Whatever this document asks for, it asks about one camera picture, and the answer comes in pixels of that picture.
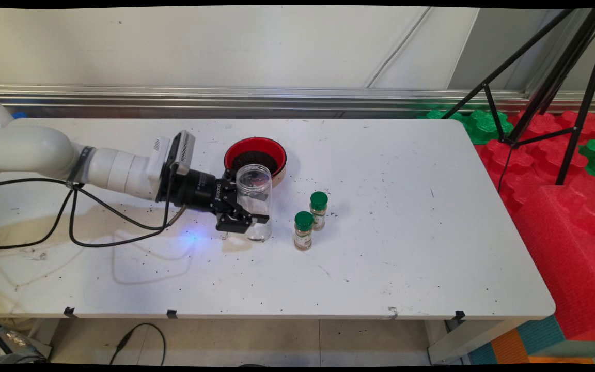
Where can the aluminium rail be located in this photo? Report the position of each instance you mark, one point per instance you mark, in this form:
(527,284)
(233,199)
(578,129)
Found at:
(225,98)

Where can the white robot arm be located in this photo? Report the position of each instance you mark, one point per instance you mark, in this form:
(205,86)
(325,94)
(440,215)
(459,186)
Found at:
(29,150)

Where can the clear plastic jar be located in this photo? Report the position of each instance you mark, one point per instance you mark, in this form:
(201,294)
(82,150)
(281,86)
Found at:
(254,206)

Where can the green capped spice bottle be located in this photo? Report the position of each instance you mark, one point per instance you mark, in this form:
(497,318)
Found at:
(303,221)
(318,200)

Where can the teal orange foam mat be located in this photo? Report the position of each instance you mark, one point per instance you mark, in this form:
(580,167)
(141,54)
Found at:
(535,341)

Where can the black granules heap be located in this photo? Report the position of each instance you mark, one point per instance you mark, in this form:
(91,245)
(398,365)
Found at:
(276,161)

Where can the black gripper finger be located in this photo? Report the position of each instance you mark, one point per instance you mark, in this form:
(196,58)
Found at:
(235,219)
(230,178)

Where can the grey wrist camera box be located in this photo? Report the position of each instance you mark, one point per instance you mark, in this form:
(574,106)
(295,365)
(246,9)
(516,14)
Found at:
(184,150)

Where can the red foam puzzle mat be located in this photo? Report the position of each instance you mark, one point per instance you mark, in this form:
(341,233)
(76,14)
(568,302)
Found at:
(530,155)

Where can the red bowl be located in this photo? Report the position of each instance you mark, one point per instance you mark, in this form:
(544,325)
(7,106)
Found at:
(256,144)

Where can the blue tape piece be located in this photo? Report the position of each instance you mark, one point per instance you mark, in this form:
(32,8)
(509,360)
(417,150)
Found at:
(18,114)

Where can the black tripod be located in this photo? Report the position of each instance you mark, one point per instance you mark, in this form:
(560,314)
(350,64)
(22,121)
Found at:
(510,138)

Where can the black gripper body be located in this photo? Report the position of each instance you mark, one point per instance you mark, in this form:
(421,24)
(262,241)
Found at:
(199,191)

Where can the grey table leg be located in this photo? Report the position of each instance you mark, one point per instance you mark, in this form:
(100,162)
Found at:
(39,330)
(463,341)

